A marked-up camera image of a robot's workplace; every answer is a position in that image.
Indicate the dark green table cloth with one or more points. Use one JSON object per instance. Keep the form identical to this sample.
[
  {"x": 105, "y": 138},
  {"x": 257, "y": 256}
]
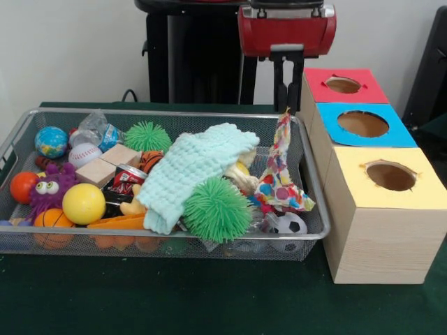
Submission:
[{"x": 174, "y": 300}]

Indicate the black and white soccer ball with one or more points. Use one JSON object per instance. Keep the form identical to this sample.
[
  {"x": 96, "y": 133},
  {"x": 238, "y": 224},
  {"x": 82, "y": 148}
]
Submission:
[{"x": 291, "y": 225}]

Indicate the silver mesh bin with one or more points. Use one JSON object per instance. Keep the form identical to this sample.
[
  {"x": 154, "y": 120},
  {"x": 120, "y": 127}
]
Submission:
[{"x": 174, "y": 240}]

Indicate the white toy baseball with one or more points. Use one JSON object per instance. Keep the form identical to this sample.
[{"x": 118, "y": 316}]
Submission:
[{"x": 84, "y": 155}]

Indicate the wooden box with three holes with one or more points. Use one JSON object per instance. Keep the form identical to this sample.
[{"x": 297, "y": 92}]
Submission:
[{"x": 377, "y": 244}]

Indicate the cream knitted cloth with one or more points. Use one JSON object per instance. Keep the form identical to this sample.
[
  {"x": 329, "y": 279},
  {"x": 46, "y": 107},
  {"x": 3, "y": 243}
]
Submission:
[{"x": 248, "y": 181}]

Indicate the red orange ball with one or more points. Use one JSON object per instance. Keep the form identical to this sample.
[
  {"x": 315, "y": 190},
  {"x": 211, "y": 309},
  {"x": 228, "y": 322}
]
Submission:
[{"x": 22, "y": 186}]

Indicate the blue globe ball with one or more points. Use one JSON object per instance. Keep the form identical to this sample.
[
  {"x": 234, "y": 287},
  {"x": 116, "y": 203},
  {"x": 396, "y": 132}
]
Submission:
[{"x": 51, "y": 142}]

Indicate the colourful polka dot cloth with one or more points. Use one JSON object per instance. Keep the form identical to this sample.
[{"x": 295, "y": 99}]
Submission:
[{"x": 279, "y": 181}]

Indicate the yellow smooth ball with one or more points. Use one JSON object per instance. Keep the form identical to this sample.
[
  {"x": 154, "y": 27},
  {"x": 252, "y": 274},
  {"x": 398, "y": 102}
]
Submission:
[{"x": 84, "y": 204}]

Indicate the light blue cloth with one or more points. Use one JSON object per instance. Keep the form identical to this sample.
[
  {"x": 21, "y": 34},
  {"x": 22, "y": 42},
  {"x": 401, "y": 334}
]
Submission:
[{"x": 188, "y": 167}]

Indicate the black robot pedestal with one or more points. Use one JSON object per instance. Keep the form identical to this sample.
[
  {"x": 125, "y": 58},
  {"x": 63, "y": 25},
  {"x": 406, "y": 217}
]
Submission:
[{"x": 195, "y": 52}]

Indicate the purple furry monster toy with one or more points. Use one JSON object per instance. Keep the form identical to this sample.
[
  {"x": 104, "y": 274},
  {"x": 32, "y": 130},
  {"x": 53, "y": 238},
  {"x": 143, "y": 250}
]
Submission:
[{"x": 50, "y": 190}]

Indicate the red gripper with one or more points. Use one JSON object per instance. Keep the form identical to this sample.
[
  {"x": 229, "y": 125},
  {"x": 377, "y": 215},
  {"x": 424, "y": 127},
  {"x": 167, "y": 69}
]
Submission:
[{"x": 286, "y": 31}]

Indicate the orange toy basketball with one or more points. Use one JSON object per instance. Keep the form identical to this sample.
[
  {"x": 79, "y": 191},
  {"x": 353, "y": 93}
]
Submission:
[{"x": 54, "y": 219}]

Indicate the black upright panel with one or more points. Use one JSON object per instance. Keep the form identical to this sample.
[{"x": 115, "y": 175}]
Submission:
[{"x": 429, "y": 70}]

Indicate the green spiky rubber ball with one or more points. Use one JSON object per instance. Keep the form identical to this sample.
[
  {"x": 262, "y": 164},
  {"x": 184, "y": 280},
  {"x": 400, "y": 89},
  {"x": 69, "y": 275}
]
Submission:
[
  {"x": 216, "y": 209},
  {"x": 148, "y": 137}
]

